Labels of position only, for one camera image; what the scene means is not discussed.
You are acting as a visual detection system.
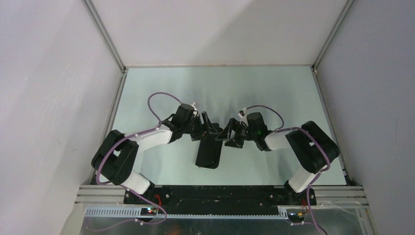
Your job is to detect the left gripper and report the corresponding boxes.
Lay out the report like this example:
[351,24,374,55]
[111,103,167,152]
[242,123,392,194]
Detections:
[182,112,218,141]

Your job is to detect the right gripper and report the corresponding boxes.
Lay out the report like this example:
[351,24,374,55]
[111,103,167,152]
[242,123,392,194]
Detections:
[215,117,257,148]

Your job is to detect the black zip tool case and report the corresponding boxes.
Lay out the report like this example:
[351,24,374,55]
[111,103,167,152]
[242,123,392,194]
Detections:
[195,135,223,169]

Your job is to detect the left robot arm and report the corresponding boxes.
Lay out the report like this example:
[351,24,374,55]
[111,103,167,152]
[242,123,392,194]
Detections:
[91,104,221,204]

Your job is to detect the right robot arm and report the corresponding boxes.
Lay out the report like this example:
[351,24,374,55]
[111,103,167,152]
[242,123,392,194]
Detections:
[216,112,340,205]

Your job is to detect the left controller board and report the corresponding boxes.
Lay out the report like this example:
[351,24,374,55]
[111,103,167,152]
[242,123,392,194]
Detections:
[140,207,159,216]

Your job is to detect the controller board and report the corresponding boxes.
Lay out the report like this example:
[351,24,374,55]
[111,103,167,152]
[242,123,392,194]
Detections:
[287,212,307,221]
[140,207,159,216]

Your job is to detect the right controller board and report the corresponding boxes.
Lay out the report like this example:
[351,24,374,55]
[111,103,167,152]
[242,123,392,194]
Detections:
[287,212,307,221]

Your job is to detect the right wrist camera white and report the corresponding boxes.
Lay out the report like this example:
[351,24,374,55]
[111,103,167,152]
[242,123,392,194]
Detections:
[238,108,249,126]

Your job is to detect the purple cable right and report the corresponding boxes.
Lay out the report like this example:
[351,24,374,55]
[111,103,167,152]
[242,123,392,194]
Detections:
[245,105,331,235]

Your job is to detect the purple cable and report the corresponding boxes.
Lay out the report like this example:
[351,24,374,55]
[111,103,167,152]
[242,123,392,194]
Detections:
[95,92,183,224]
[245,105,331,235]

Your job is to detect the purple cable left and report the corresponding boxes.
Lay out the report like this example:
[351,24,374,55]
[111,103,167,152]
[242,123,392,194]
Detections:
[95,92,183,224]

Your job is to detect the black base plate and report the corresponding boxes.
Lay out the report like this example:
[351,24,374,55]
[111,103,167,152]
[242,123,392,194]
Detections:
[143,185,317,216]

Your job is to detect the aluminium front rail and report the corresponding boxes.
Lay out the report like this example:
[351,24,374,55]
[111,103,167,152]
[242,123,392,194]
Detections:
[75,185,369,219]

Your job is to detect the aluminium corner frame post left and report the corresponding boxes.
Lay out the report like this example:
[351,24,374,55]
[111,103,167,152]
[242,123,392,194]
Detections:
[82,0,126,73]

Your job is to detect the aluminium corner frame post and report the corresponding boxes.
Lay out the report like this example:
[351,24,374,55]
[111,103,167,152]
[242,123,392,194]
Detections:
[311,0,355,75]
[82,0,126,73]

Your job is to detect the aluminium corner frame post right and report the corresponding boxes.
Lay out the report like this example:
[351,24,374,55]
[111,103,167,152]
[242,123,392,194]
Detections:
[311,0,355,75]

